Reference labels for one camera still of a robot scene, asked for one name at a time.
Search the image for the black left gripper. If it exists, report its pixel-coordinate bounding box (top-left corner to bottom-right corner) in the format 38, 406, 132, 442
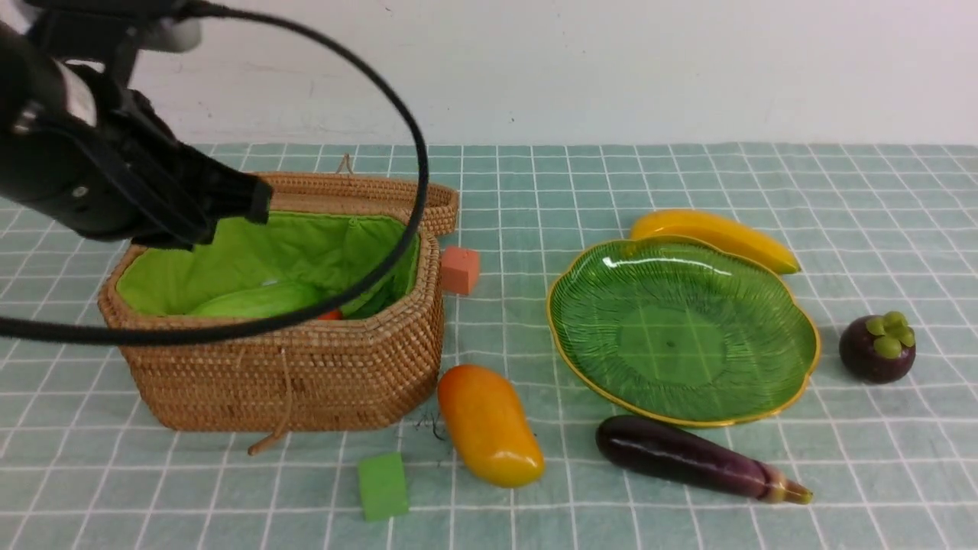
2, 1, 274, 248

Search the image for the light green toy cucumber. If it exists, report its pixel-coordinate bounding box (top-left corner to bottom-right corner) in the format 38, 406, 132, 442
188, 281, 322, 318

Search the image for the yellow orange toy mango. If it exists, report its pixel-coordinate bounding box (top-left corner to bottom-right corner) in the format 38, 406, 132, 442
437, 364, 546, 490

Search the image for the yellow toy banana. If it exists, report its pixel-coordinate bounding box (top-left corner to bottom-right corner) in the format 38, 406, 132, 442
630, 209, 802, 275

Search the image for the purple toy eggplant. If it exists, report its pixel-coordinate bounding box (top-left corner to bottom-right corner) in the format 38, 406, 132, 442
596, 415, 813, 505

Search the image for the dark purple toy mangosteen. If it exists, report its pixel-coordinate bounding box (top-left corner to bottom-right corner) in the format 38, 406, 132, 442
838, 311, 918, 384

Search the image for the woven wicker basket green lining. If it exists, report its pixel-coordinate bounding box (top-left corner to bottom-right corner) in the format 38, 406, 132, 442
97, 206, 445, 434

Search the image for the woven wicker basket lid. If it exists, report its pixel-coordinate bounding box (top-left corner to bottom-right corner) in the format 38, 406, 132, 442
256, 170, 460, 236

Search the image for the orange foam cube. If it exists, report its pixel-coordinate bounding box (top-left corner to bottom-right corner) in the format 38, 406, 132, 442
440, 246, 481, 296

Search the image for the green foam cube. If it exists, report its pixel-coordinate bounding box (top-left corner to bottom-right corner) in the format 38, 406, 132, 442
357, 452, 410, 522

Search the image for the green checkered tablecloth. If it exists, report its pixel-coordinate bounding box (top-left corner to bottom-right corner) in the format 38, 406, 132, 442
1, 143, 977, 549

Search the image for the green leaf-shaped glass plate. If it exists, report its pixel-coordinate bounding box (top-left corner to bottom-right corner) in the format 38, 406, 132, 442
546, 237, 821, 429

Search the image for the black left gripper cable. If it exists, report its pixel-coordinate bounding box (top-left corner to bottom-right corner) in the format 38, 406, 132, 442
0, 2, 430, 346

